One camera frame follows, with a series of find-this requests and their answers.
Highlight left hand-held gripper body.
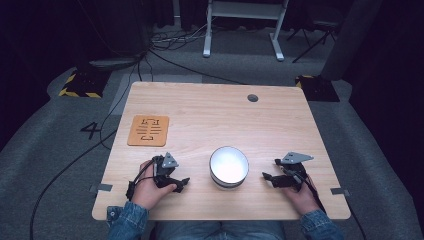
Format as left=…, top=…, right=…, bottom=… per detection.
left=152, top=151, right=180, bottom=188

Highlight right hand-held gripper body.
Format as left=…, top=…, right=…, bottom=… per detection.
left=275, top=151, right=315, bottom=193

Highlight person's left hand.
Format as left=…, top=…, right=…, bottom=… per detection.
left=131, top=159, right=178, bottom=211

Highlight person's right hand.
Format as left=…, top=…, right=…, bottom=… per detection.
left=282, top=175, right=322, bottom=216

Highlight orange wooden coaster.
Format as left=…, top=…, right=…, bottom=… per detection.
left=126, top=114, right=170, bottom=148

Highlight white bowl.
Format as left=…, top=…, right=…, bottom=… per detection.
left=208, top=145, right=250, bottom=191

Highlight grey tape strip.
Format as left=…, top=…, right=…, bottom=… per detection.
left=330, top=187, right=351, bottom=197
left=88, top=182, right=114, bottom=194

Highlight person's legs in jeans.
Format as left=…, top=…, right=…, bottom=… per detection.
left=153, top=220, right=287, bottom=240

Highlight yellow-black striped floor plate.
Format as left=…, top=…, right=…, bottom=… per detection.
left=58, top=67, right=112, bottom=100
left=294, top=74, right=341, bottom=103

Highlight black tripod stand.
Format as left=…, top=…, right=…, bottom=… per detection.
left=285, top=19, right=338, bottom=64

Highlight grey curtain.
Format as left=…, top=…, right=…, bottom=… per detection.
left=319, top=0, right=384, bottom=82

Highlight right hand-held gripper cable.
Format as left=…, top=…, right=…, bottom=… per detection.
left=282, top=167, right=328, bottom=215

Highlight hand-held gripper cable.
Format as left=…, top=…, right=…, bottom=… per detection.
left=282, top=167, right=328, bottom=215
left=125, top=157, right=158, bottom=202

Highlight left hand-held gripper cable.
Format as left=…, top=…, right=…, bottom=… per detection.
left=125, top=157, right=158, bottom=202

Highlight long black floor cable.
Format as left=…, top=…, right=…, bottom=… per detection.
left=29, top=49, right=151, bottom=240

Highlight bundle of floor cables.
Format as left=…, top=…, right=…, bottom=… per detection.
left=149, top=19, right=214, bottom=52

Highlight white desk frame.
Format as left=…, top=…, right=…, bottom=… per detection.
left=202, top=0, right=291, bottom=62

